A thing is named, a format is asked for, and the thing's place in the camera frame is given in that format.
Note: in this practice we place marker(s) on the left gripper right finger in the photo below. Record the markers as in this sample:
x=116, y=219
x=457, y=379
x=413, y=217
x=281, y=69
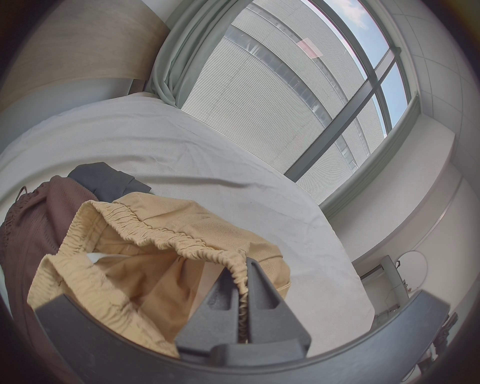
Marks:
x=268, y=322

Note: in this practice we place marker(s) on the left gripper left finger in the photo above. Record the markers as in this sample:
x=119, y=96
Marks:
x=210, y=324

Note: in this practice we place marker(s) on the tan shorts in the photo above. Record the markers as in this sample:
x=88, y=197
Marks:
x=150, y=258

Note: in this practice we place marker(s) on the bed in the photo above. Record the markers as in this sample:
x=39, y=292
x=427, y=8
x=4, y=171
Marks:
x=225, y=180

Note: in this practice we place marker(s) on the dark grey garment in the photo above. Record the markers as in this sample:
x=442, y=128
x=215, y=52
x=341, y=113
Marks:
x=108, y=183

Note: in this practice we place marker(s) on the brown shorts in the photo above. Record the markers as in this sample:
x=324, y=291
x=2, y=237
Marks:
x=33, y=232

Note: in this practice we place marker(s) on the window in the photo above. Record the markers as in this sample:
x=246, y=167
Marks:
x=300, y=93

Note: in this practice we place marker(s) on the pale green curtain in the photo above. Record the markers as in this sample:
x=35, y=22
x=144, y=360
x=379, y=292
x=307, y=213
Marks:
x=187, y=56

